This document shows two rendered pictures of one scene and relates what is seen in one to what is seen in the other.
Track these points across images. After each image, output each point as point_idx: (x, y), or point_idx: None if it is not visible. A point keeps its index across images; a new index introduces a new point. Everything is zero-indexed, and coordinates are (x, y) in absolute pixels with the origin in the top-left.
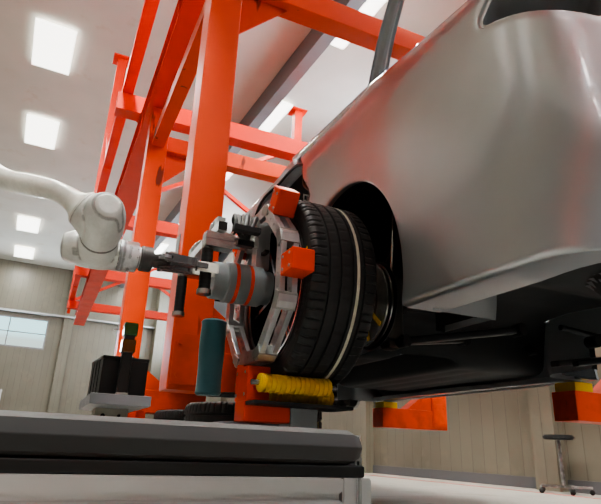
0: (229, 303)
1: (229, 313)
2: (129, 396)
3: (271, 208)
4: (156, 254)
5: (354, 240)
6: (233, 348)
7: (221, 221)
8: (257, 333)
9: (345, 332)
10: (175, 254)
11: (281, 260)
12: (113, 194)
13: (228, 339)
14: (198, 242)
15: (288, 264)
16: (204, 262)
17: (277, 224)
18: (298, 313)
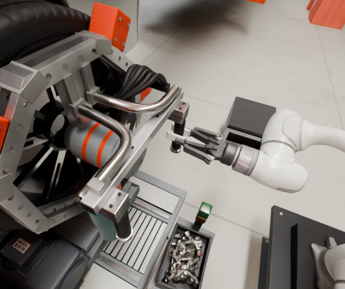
0: (32, 208)
1: (41, 212)
2: (192, 222)
3: (119, 44)
4: (225, 142)
5: None
6: (80, 207)
7: (182, 89)
8: (30, 197)
9: None
10: (213, 132)
11: (142, 92)
12: (287, 109)
13: (59, 221)
14: (131, 146)
15: (150, 90)
16: (184, 128)
17: (132, 63)
18: (120, 119)
